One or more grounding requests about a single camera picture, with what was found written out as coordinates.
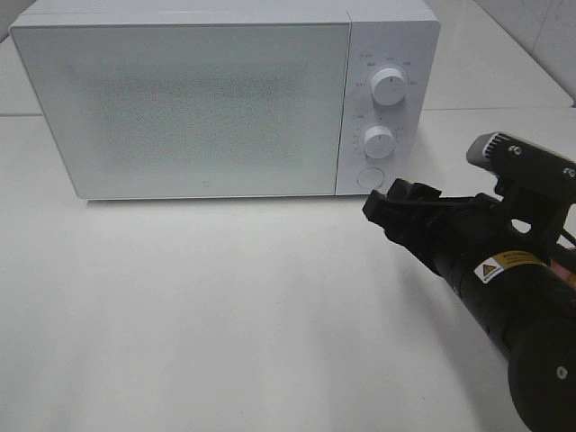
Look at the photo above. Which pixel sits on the pink round plate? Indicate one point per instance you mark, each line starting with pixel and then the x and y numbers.
pixel 568 276

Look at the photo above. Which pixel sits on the lower white timer knob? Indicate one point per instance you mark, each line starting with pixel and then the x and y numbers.
pixel 378 142

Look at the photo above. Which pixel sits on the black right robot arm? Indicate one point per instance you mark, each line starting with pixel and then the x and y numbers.
pixel 503 280

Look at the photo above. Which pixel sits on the white microwave oven body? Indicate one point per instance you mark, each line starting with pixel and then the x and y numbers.
pixel 403 34

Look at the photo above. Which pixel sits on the upper white power knob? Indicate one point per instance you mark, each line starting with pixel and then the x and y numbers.
pixel 388 85

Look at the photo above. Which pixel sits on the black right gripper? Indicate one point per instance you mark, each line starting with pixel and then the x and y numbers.
pixel 464 237

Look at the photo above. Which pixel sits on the round white door button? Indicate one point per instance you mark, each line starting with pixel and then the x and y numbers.
pixel 371 178

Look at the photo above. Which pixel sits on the white microwave door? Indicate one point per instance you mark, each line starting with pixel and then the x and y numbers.
pixel 142 112

